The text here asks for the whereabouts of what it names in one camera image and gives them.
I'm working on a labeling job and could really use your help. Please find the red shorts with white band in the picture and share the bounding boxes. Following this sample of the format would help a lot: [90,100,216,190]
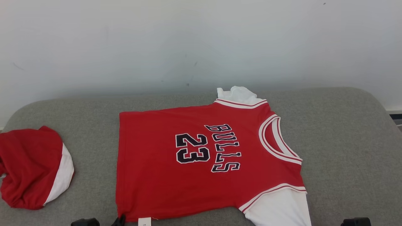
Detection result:
[0,126,75,210]

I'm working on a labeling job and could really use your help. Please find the red Bulls 23 jersey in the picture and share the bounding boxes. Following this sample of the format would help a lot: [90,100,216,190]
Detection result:
[116,86,312,226]

